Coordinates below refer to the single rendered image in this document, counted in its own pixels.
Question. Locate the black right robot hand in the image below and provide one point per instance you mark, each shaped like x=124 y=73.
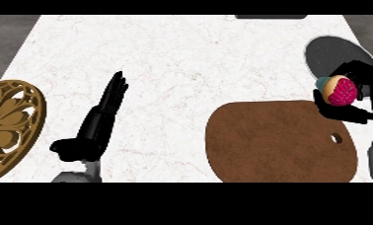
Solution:
x=339 y=112

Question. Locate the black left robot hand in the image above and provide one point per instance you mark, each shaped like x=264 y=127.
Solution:
x=98 y=123

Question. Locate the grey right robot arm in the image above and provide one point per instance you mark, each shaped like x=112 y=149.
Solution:
x=370 y=163

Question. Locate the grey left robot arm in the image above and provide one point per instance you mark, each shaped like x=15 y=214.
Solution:
x=80 y=174

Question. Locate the brown wooden cutting board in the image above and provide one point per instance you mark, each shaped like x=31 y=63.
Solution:
x=282 y=141

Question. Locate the dark grey pan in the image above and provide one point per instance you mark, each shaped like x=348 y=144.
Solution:
x=331 y=54

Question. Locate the dark grey flat object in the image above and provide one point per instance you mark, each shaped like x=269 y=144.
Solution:
x=270 y=16

